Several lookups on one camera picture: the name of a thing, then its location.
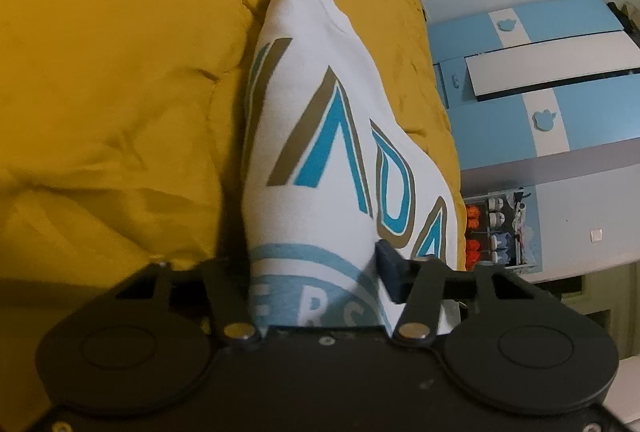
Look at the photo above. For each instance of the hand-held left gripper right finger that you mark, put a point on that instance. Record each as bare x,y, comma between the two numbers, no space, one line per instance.
388,268

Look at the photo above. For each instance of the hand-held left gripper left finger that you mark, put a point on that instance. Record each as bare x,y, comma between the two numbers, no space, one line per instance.
227,292

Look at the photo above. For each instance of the white printed t-shirt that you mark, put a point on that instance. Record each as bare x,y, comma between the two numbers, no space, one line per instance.
320,152

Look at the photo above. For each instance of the shoe rack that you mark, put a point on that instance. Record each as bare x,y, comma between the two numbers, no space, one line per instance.
500,232

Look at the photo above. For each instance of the pale green door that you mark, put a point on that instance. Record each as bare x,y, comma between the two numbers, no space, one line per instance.
600,302

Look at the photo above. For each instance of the blue and white wardrobe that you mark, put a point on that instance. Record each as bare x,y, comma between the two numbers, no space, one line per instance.
540,112

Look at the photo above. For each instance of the mustard yellow blanket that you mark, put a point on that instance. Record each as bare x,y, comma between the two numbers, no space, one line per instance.
120,87

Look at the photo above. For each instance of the white wall switch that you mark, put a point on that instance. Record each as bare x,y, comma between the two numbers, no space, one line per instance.
596,234

